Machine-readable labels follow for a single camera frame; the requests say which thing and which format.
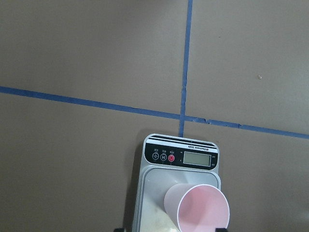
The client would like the digital kitchen scale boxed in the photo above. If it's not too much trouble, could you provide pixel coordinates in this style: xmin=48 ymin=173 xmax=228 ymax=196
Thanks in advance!
xmin=132 ymin=133 xmax=221 ymax=232

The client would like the pink plastic cup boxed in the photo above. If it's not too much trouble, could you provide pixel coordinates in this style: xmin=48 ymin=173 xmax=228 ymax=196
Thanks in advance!
xmin=164 ymin=184 xmax=230 ymax=232

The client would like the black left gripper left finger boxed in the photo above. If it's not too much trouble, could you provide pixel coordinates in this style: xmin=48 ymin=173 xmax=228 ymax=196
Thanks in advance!
xmin=113 ymin=228 xmax=126 ymax=232

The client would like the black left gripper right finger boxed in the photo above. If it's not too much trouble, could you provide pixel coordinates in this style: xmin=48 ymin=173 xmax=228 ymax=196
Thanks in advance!
xmin=215 ymin=228 xmax=228 ymax=232

